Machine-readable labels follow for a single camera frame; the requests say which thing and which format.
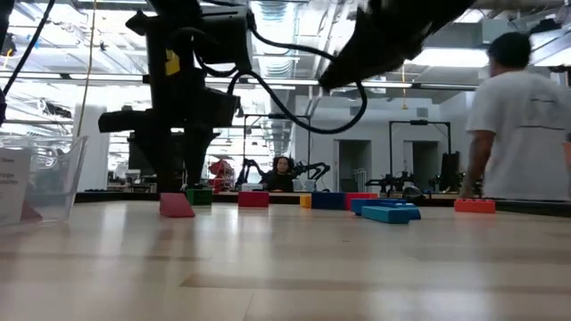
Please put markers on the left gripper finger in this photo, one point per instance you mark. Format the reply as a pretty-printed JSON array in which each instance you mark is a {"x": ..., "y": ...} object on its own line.
[
  {"x": 167, "y": 160},
  {"x": 196, "y": 156}
]

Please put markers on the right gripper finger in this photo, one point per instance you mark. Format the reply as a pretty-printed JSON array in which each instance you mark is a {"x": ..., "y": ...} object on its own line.
[{"x": 361, "y": 62}]

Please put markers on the green block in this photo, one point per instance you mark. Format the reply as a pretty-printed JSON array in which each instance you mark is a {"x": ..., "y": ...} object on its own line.
[{"x": 199, "y": 197}]

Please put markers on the red wedge block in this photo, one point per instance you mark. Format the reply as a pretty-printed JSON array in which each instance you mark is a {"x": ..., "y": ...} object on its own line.
[{"x": 176, "y": 206}]

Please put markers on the red rectangular block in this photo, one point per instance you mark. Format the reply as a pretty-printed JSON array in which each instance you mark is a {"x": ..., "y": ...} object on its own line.
[{"x": 253, "y": 199}]

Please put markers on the small yellow-orange cube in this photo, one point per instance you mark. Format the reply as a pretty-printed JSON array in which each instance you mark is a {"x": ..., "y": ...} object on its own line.
[{"x": 305, "y": 201}]

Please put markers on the dark blue long block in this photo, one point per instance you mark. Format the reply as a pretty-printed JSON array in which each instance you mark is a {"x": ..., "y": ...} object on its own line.
[{"x": 357, "y": 206}]

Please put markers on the black background robot arm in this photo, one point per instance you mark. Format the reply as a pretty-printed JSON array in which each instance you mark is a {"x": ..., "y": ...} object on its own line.
[
  {"x": 388, "y": 182},
  {"x": 312, "y": 169},
  {"x": 448, "y": 174},
  {"x": 250, "y": 167}
]

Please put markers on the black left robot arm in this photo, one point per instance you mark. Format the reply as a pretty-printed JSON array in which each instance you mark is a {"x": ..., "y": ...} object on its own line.
[{"x": 5, "y": 18}]

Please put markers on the black monitor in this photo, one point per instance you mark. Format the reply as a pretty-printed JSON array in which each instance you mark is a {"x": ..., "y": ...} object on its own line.
[{"x": 138, "y": 156}]

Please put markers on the red bag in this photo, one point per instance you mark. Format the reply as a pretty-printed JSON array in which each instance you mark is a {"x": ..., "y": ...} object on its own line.
[{"x": 221, "y": 171}]

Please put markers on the long linear light fixture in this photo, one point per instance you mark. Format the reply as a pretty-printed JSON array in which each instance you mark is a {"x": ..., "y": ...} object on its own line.
[{"x": 111, "y": 76}]

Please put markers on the person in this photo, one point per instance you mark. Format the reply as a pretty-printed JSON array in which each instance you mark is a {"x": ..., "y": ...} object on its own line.
[
  {"x": 280, "y": 176},
  {"x": 522, "y": 134}
]

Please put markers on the clear plastic bin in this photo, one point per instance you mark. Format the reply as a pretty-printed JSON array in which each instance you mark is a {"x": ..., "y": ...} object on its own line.
[{"x": 53, "y": 178}]

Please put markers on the red-orange long block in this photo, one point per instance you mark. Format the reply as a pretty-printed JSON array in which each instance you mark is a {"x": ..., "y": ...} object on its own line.
[{"x": 361, "y": 195}]

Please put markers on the blue rectangular block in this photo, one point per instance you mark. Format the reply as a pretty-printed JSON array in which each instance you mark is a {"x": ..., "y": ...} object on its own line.
[{"x": 328, "y": 201}]

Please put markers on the orange studded brick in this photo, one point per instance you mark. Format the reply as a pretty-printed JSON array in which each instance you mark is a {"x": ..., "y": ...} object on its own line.
[{"x": 475, "y": 206}]

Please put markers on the orange plastic bin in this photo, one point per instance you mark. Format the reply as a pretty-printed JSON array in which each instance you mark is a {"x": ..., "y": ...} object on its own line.
[{"x": 568, "y": 153}]

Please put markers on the silver round ventilation duct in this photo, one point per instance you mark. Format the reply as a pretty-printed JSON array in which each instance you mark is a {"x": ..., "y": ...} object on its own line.
[{"x": 278, "y": 67}]

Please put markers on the black gantry frame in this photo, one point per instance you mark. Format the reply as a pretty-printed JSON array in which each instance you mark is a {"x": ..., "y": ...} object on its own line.
[{"x": 419, "y": 122}]

